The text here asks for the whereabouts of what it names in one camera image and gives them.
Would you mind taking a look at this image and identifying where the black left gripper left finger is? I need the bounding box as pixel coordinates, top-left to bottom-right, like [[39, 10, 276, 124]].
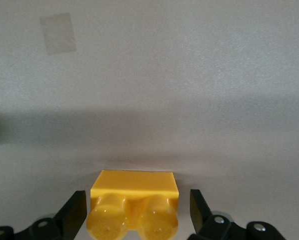
[[0, 190, 87, 240]]

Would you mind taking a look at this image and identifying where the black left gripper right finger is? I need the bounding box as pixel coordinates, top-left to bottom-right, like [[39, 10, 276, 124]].
[[186, 189, 287, 240]]

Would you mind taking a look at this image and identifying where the yellow two-stud block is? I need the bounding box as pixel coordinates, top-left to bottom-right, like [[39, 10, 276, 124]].
[[86, 169, 180, 240]]

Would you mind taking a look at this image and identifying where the small brown tape patch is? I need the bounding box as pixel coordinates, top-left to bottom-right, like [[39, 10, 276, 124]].
[[39, 12, 78, 56]]

